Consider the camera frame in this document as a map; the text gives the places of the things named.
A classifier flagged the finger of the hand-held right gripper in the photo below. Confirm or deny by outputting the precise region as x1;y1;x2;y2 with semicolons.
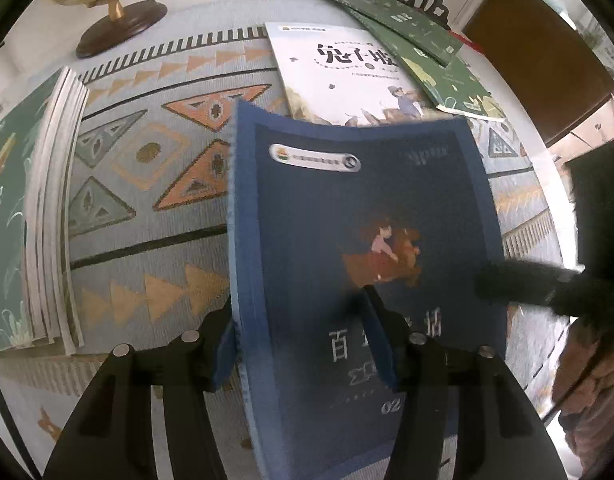
474;257;585;318

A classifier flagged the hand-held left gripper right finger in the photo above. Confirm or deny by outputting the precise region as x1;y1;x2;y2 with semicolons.
362;285;555;480

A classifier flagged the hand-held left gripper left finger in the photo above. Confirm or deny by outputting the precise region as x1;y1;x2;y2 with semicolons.
42;295;238;480

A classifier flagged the dark blue book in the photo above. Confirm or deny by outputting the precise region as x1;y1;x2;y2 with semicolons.
226;97;510;480

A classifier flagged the stack of green books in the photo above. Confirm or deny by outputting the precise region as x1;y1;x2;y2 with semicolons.
0;66;91;356

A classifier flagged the white book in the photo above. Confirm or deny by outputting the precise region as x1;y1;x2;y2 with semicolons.
264;21;428;128

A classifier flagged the person's right forearm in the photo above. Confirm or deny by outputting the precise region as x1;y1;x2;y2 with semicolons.
572;400;614;476

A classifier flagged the person's right hand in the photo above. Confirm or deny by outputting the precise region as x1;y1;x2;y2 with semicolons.
553;319;614;411

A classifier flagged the brown wooden cabinet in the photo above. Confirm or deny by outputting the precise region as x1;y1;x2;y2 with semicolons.
459;0;614;147

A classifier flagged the large green book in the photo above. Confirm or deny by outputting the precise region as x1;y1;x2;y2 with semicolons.
354;10;508;122

